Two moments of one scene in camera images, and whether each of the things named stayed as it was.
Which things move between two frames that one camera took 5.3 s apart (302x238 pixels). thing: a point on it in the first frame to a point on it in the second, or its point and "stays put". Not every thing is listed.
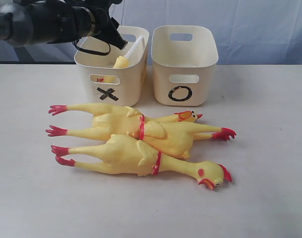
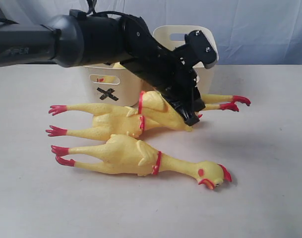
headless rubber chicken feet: [176, 139] to [153, 111]
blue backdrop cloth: [250, 32] stays put
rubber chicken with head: [126, 154] stays put
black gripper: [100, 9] to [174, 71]
